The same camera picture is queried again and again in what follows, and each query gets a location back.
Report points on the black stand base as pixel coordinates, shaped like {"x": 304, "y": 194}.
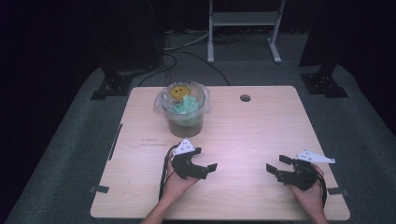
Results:
{"x": 112, "y": 85}
{"x": 323, "y": 82}

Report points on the crumpled green paper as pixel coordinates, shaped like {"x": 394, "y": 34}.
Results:
{"x": 186, "y": 105}

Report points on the black table clip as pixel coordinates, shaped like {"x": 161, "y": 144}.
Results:
{"x": 338, "y": 191}
{"x": 99, "y": 188}

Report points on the clear plastic bin liner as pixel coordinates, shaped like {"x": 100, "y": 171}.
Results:
{"x": 160, "y": 104}

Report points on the white metal stand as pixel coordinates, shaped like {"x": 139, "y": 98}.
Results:
{"x": 246, "y": 18}

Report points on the person's right hand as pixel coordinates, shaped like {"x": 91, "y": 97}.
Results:
{"x": 309, "y": 196}

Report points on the person's left hand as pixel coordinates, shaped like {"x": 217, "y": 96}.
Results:
{"x": 177, "y": 186}

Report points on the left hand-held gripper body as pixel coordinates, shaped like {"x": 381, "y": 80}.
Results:
{"x": 183, "y": 163}

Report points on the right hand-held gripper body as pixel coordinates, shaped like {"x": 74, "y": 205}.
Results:
{"x": 300, "y": 177}

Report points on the small grey bin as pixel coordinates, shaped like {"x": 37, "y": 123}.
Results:
{"x": 186, "y": 127}

